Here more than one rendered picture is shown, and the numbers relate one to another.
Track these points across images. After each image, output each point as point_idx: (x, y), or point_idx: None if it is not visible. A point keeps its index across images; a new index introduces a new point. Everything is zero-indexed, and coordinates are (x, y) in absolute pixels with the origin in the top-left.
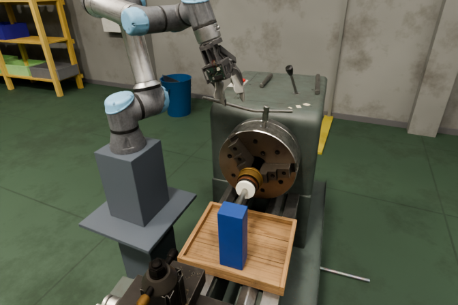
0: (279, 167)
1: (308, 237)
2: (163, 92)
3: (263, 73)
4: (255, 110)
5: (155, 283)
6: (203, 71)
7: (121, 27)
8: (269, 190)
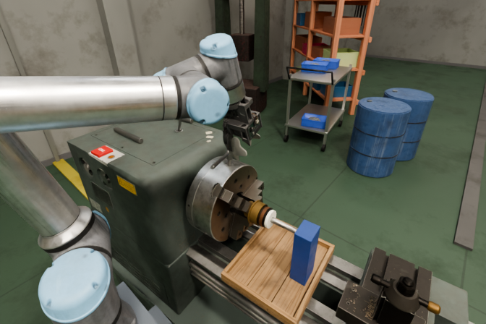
0: (256, 186)
1: None
2: (96, 215)
3: (97, 132)
4: (228, 152)
5: (417, 293)
6: (246, 131)
7: None
8: None
